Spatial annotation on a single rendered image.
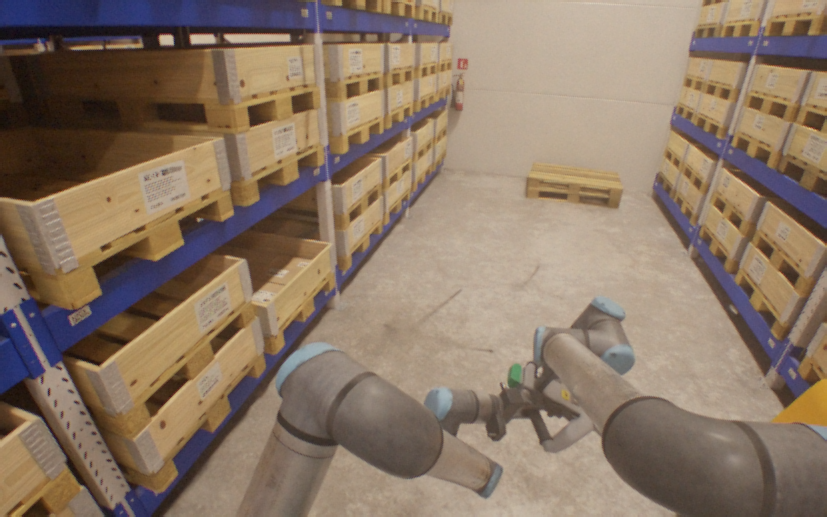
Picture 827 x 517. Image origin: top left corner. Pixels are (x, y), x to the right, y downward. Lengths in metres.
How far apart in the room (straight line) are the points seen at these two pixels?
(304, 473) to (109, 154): 1.97
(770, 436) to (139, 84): 2.34
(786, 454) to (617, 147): 6.33
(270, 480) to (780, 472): 0.65
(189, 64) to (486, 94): 5.10
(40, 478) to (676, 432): 1.61
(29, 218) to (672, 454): 1.48
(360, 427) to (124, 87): 2.05
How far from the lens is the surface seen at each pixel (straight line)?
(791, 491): 0.58
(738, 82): 4.83
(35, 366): 1.61
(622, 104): 6.68
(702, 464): 0.55
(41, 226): 1.45
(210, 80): 2.02
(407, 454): 0.64
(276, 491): 0.74
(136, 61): 2.30
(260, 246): 3.24
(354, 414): 0.62
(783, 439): 0.60
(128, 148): 2.31
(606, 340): 1.09
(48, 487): 1.72
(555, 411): 1.36
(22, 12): 1.53
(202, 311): 1.93
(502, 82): 6.59
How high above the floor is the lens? 1.90
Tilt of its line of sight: 28 degrees down
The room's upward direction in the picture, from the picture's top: 1 degrees clockwise
